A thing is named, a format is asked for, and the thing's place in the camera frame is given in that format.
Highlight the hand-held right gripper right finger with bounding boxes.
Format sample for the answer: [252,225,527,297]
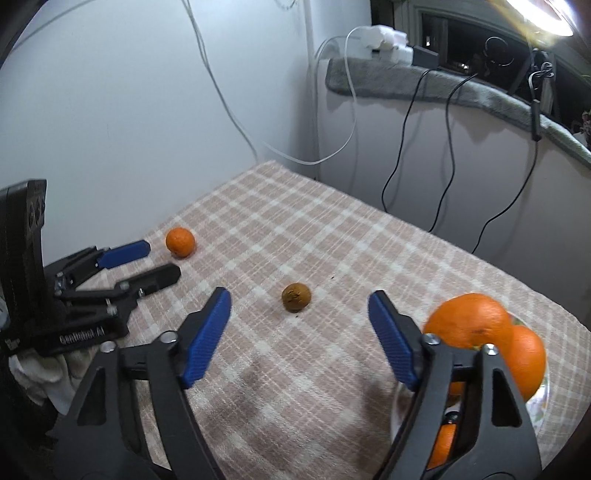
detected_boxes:
[367,290,543,480]

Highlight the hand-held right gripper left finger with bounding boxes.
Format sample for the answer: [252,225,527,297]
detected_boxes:
[48,286,232,480]

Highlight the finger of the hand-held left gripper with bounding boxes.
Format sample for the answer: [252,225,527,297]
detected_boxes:
[44,239,151,289]
[58,264,182,320]

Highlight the small tangerine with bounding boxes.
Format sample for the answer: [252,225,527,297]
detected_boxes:
[165,227,197,259]

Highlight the large orange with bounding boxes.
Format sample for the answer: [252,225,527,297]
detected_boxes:
[423,293,515,352]

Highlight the small brown rough fruit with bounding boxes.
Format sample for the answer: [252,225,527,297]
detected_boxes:
[282,283,312,315]

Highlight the tangerine with stem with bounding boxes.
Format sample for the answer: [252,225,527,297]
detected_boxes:
[427,422,459,470]

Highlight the white patterned plate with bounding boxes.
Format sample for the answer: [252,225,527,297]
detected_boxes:
[390,311,553,462]

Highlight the beige checked blanket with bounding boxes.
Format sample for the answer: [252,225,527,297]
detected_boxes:
[92,161,591,480]

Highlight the smooth round orange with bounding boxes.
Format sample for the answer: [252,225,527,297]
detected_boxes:
[496,325,547,402]

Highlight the white charger block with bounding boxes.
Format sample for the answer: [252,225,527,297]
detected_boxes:
[374,46,414,65]

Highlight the black power adapter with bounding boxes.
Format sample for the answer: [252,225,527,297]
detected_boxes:
[412,45,440,68]

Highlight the white power adapters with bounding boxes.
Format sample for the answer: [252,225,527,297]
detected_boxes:
[365,24,408,51]

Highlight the black light tripod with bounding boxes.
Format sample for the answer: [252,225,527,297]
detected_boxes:
[508,44,557,116]

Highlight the dark window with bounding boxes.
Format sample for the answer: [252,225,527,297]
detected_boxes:
[372,0,591,139]

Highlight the long white cable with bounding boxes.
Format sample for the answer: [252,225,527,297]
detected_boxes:
[182,0,375,166]

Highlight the black cable with inline switch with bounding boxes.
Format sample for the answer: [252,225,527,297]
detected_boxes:
[472,99,543,254]

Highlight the thin white cable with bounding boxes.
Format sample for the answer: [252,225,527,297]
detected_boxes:
[314,36,354,181]

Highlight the black round ring stand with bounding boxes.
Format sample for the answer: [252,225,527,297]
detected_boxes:
[484,36,514,64]

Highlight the ring light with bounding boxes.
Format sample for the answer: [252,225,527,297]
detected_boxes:
[489,0,578,38]

